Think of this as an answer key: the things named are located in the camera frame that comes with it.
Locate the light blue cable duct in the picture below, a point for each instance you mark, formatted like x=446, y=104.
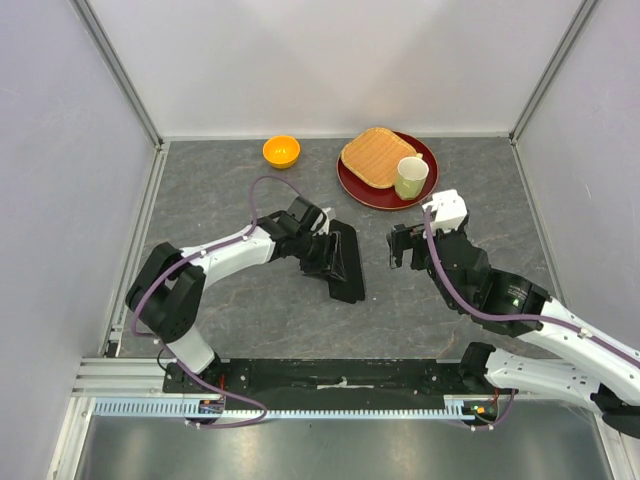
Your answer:
x=206, y=409

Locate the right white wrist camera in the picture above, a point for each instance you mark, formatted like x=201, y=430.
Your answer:
x=446, y=211

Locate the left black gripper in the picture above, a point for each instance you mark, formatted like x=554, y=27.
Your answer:
x=328, y=263

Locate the black zip tool case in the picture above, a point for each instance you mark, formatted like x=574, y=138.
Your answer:
x=347, y=265

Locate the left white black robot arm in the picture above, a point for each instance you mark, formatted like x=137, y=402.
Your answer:
x=167, y=292

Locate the red round tray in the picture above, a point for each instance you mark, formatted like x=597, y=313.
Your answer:
x=386, y=199

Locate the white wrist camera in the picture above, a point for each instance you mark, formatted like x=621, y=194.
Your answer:
x=322, y=223
x=446, y=211

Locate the left aluminium corner post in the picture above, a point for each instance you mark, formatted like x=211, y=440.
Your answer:
x=101, y=40

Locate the aluminium front frame rail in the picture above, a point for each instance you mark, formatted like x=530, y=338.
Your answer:
x=100, y=377

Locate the orange bowl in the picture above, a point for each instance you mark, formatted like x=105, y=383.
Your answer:
x=281, y=152

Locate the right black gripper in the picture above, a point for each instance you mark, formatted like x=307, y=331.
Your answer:
x=402, y=237

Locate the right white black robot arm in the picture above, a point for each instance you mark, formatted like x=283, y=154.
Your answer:
x=603, y=373

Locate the pale green cup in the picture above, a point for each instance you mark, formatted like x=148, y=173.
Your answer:
x=411, y=176

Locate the aluminium corner post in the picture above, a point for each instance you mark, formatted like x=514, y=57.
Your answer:
x=568, y=40
x=101, y=40

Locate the right aluminium corner post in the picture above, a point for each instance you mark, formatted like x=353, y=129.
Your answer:
x=568, y=40

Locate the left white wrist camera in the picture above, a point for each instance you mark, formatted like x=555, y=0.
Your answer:
x=322, y=223

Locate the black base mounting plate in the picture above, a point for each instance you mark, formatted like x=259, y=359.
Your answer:
x=255, y=376

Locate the woven bamboo basket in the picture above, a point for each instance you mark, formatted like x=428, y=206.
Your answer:
x=373, y=156

